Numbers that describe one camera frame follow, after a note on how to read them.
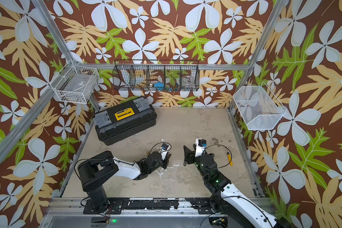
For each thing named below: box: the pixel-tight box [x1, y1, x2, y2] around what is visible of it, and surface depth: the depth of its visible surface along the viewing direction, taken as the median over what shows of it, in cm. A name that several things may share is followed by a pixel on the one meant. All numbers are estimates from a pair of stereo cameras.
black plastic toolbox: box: [92, 96, 158, 146], surface depth 95 cm
